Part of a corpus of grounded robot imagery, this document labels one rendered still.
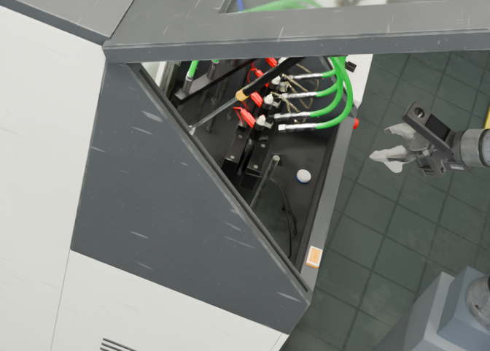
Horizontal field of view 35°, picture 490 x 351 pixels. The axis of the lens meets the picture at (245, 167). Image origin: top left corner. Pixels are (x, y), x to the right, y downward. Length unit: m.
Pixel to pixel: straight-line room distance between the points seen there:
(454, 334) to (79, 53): 1.21
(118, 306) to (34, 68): 0.79
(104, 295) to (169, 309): 0.18
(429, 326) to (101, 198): 0.93
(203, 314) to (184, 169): 0.53
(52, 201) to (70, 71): 0.42
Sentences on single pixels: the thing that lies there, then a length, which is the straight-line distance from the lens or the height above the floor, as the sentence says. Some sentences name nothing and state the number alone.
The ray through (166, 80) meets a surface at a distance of 1.97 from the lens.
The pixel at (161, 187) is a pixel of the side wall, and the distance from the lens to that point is 1.67.
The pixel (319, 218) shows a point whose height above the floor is 0.95.
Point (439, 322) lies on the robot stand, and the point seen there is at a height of 0.80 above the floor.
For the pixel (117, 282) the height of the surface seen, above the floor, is 0.73.
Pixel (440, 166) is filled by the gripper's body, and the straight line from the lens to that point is 1.67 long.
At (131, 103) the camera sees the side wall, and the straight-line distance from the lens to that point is 1.53.
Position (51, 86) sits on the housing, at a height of 1.32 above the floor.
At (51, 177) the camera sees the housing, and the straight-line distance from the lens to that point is 1.79.
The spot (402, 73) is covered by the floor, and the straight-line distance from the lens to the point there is 4.10.
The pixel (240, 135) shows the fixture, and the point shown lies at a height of 0.98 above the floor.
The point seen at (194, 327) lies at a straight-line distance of 2.08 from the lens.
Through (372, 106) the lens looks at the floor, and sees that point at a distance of 3.83.
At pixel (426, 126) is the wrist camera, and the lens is 1.60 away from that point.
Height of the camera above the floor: 2.46
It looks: 48 degrees down
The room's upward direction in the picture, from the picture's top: 24 degrees clockwise
